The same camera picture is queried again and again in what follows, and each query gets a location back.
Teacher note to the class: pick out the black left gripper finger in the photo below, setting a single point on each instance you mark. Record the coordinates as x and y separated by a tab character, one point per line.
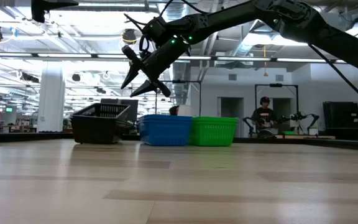
57	3

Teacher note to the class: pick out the person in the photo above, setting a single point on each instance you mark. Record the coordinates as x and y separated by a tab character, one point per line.
263	116
173	111

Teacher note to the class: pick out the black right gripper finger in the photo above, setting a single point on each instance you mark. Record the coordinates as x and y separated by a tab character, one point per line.
146	88
132	74

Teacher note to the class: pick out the long ceiling light strip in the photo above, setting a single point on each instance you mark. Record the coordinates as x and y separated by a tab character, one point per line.
67	55

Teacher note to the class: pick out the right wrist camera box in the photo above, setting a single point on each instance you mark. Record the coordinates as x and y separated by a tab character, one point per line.
155	28

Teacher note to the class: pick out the green exit sign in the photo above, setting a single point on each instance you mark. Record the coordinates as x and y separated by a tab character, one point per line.
9	109

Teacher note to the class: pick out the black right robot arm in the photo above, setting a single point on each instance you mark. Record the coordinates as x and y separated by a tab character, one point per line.
291	15

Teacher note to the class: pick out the black table edge rail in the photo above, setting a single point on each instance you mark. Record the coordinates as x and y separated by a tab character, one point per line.
322	142

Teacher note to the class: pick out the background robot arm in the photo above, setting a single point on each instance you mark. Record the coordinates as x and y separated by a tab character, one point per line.
303	117
249	123

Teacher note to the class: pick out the white building column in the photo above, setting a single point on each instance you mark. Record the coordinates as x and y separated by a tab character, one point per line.
51	99

